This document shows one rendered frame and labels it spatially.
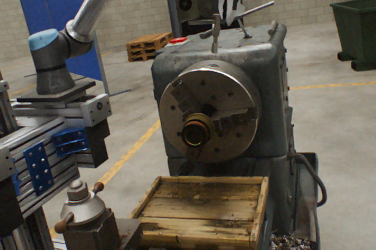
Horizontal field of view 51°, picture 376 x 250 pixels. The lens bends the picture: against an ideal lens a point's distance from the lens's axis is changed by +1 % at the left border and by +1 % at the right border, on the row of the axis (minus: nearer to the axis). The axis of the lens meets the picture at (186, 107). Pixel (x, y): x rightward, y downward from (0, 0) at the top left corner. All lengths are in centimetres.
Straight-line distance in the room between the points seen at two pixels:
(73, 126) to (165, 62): 46
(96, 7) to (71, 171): 65
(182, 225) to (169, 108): 38
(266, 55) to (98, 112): 68
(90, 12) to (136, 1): 1062
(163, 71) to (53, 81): 46
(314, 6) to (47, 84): 995
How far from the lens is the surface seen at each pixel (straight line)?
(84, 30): 161
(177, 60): 137
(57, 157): 157
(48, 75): 159
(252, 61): 129
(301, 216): 167
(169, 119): 125
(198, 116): 111
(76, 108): 154
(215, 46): 118
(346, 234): 250
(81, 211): 71
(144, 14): 1211
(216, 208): 111
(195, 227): 105
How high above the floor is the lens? 148
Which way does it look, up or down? 17 degrees down
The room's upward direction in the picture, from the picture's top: 9 degrees counter-clockwise
